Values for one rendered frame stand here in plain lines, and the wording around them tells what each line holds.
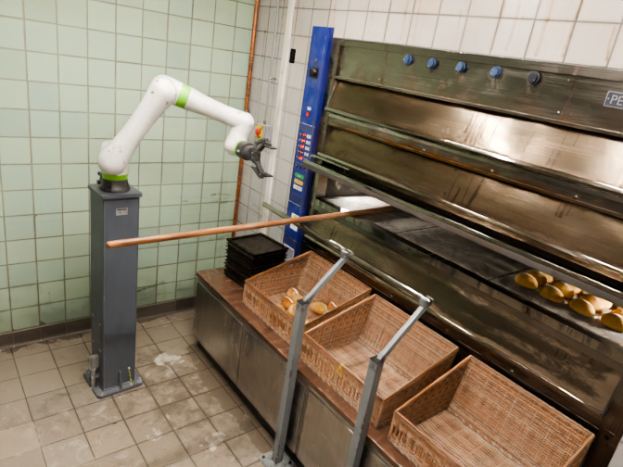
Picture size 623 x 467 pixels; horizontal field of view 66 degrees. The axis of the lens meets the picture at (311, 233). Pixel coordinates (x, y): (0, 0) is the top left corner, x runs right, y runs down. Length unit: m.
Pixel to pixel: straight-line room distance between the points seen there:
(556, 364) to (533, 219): 0.58
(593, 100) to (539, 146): 0.24
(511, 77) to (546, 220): 0.59
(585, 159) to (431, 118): 0.71
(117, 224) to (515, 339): 1.97
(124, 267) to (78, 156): 0.82
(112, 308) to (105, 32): 1.55
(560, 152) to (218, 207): 2.44
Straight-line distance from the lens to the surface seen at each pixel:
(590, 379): 2.15
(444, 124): 2.31
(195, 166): 3.50
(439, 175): 2.33
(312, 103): 2.93
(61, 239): 3.38
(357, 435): 2.12
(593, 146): 2.01
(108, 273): 2.75
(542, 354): 2.19
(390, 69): 2.57
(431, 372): 2.27
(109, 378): 3.11
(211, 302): 3.09
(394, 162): 2.50
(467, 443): 2.28
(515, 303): 2.18
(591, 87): 2.03
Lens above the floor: 1.99
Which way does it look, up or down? 20 degrees down
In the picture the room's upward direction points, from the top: 9 degrees clockwise
